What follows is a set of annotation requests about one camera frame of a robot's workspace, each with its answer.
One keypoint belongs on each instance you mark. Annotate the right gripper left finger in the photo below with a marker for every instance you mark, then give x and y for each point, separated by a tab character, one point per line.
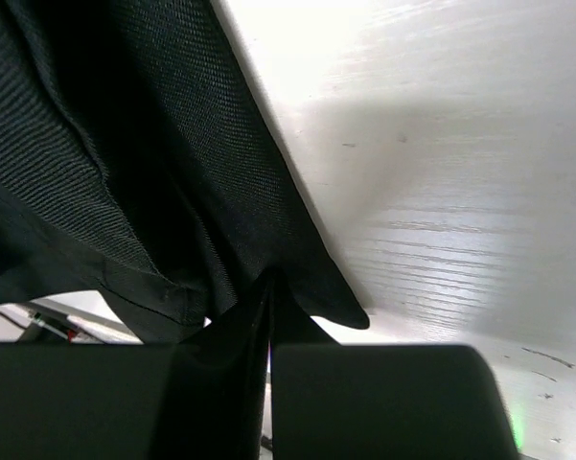
201	398

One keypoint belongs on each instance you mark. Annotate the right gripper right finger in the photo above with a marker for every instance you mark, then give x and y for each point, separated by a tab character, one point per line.
334	401

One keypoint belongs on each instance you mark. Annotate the black pleated skirt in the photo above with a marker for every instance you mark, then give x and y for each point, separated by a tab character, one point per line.
135	162

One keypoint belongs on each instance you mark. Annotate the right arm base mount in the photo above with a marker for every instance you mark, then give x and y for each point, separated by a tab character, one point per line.
21	324

